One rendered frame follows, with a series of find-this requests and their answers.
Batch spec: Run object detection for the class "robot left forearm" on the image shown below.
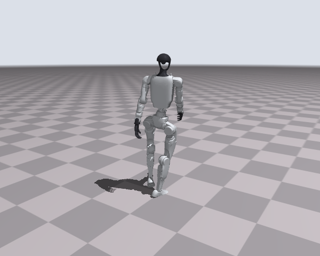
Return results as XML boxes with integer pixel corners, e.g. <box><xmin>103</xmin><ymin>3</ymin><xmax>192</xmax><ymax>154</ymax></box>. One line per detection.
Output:
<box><xmin>134</xmin><ymin>98</ymin><xmax>144</xmax><ymax>123</ymax></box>

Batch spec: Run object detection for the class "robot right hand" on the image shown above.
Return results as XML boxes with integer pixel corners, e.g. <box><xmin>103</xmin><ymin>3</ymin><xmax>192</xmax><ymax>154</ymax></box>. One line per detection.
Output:
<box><xmin>177</xmin><ymin>113</ymin><xmax>183</xmax><ymax>121</ymax></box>

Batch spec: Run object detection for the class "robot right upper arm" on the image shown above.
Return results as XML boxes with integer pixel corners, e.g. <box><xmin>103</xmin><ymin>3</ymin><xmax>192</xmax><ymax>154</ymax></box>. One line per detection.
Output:
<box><xmin>173</xmin><ymin>77</ymin><xmax>183</xmax><ymax>104</ymax></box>

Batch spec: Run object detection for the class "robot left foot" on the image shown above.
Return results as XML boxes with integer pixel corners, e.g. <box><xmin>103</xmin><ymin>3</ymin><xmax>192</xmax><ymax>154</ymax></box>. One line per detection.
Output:
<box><xmin>147</xmin><ymin>178</ymin><xmax>155</xmax><ymax>187</ymax></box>

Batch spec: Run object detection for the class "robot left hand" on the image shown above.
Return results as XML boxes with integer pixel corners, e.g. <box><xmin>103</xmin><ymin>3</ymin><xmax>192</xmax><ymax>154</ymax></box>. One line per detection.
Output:
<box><xmin>134</xmin><ymin>118</ymin><xmax>142</xmax><ymax>139</ymax></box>

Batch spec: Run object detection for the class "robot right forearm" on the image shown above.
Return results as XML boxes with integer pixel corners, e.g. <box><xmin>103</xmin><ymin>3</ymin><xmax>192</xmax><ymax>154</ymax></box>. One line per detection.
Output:
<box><xmin>177</xmin><ymin>97</ymin><xmax>183</xmax><ymax>114</ymax></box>

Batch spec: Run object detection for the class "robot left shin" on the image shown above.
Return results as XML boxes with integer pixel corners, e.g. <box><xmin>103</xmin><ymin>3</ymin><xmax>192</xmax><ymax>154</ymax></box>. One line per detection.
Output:
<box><xmin>147</xmin><ymin>145</ymin><xmax>154</xmax><ymax>178</ymax></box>

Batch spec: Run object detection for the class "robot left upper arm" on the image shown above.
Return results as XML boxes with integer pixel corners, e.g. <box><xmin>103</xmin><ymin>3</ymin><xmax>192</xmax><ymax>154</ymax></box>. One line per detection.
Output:
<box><xmin>139</xmin><ymin>76</ymin><xmax>152</xmax><ymax>105</ymax></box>

